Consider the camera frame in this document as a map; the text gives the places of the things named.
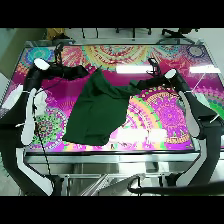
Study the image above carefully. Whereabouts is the white garment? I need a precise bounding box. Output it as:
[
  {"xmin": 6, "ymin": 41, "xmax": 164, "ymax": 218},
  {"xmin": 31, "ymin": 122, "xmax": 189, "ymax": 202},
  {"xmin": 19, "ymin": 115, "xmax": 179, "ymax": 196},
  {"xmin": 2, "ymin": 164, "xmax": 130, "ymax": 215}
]
[{"xmin": 33, "ymin": 91, "xmax": 50, "ymax": 118}]

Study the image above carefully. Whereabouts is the dark green T-shirt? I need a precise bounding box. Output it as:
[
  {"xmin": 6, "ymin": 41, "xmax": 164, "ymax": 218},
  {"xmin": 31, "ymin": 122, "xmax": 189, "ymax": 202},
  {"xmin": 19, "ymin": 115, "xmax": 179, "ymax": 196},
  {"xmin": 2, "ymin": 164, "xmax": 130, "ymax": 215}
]
[{"xmin": 61, "ymin": 68, "xmax": 143, "ymax": 147}]

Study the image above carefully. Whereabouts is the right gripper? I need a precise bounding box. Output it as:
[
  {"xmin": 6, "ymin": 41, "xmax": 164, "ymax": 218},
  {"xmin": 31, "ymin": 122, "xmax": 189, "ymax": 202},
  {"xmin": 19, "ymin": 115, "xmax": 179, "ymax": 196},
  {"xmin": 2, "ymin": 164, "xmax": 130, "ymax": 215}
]
[{"xmin": 137, "ymin": 77, "xmax": 159, "ymax": 90}]

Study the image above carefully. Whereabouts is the black cable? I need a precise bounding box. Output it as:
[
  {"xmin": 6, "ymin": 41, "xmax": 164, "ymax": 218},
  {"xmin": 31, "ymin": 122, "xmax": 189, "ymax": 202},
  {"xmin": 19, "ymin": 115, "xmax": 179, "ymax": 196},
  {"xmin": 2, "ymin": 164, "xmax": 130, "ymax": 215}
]
[
  {"xmin": 33, "ymin": 126, "xmax": 54, "ymax": 181},
  {"xmin": 127, "ymin": 175, "xmax": 224, "ymax": 197}
]

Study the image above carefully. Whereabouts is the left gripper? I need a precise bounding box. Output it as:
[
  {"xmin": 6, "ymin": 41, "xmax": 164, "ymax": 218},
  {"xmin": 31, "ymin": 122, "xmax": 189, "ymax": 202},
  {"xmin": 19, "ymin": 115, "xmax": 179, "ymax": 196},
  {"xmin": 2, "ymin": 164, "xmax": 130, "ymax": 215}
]
[{"xmin": 68, "ymin": 65, "xmax": 90, "ymax": 80}]

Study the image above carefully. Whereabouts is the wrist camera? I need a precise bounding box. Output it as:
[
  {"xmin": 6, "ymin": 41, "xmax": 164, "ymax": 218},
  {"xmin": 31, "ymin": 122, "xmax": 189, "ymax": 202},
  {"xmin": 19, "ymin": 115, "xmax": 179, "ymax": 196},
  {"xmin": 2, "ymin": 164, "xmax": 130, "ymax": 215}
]
[
  {"xmin": 146, "ymin": 57, "xmax": 163, "ymax": 78},
  {"xmin": 53, "ymin": 42, "xmax": 66, "ymax": 66}
]

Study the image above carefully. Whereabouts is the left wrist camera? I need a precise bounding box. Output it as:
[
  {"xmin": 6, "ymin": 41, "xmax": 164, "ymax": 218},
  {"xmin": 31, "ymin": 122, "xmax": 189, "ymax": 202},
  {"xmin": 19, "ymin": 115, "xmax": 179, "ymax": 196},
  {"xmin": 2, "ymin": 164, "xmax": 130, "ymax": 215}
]
[{"xmin": 53, "ymin": 42, "xmax": 66, "ymax": 66}]

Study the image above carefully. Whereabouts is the silver frame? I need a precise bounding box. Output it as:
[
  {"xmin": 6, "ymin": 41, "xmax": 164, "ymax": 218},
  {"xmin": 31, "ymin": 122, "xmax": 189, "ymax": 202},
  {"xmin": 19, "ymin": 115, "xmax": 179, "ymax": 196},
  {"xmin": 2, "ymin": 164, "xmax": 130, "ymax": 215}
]
[{"xmin": 23, "ymin": 39, "xmax": 224, "ymax": 197}]

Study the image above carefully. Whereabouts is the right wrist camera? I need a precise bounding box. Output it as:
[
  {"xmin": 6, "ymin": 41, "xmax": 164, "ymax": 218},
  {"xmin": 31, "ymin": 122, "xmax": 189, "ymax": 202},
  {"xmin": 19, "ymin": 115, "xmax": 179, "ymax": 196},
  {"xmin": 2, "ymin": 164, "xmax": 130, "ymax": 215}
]
[{"xmin": 146, "ymin": 57, "xmax": 163, "ymax": 78}]

